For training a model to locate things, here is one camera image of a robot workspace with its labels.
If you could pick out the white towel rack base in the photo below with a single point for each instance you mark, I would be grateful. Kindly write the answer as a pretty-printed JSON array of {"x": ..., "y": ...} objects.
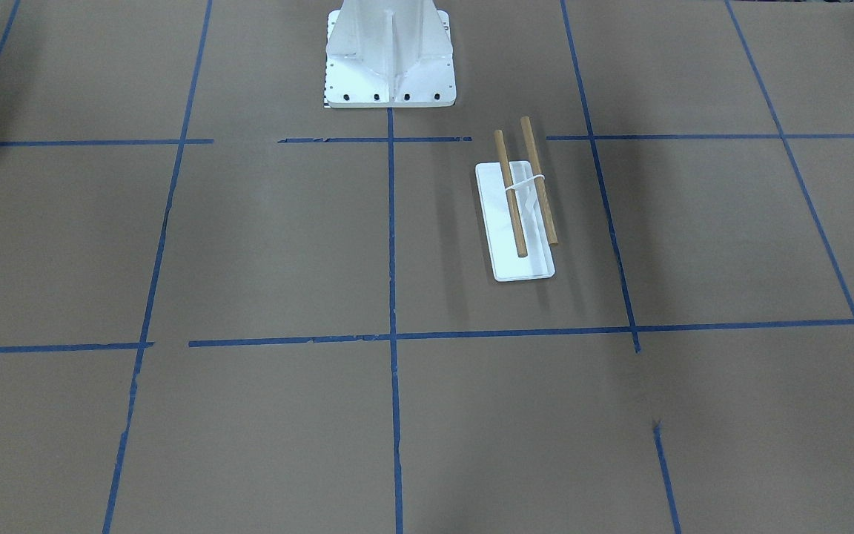
[{"x": 506, "y": 263}]

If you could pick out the wooden rack rod front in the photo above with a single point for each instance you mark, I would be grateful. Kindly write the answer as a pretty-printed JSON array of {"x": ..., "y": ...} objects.
[{"x": 512, "y": 205}]

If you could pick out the wooden rack rod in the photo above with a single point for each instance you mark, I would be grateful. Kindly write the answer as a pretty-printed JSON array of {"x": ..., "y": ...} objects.
[
  {"x": 536, "y": 166},
  {"x": 512, "y": 205}
]

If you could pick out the wooden rack rod rear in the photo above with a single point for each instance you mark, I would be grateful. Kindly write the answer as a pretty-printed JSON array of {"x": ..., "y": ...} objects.
[{"x": 536, "y": 166}]

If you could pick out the white rack upright post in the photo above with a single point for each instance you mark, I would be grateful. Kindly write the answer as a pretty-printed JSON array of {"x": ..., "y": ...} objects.
[{"x": 527, "y": 191}]

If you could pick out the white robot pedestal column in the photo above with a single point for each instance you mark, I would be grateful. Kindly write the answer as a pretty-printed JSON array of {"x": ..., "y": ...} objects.
[{"x": 389, "y": 54}]

